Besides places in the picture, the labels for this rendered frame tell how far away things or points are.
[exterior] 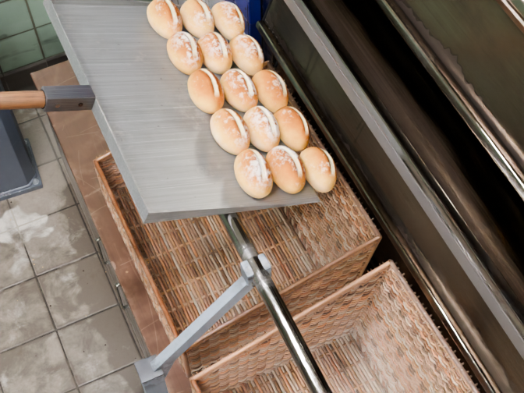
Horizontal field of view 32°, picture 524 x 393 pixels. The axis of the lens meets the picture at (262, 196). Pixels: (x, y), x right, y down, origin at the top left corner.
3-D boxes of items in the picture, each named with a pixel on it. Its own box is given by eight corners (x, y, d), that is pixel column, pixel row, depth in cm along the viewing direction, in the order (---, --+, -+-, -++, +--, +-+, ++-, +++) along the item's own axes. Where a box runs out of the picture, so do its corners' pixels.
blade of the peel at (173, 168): (143, 224, 150) (148, 213, 149) (42, 3, 178) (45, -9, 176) (320, 202, 170) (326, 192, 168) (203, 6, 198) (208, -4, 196)
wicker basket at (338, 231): (271, 125, 244) (270, 54, 221) (377, 296, 216) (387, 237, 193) (98, 192, 234) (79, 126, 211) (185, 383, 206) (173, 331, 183)
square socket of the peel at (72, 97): (43, 113, 158) (47, 100, 156) (37, 98, 160) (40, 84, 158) (92, 111, 163) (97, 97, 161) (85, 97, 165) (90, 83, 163)
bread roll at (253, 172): (274, 201, 165) (287, 181, 162) (242, 202, 162) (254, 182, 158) (255, 159, 171) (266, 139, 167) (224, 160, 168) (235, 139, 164)
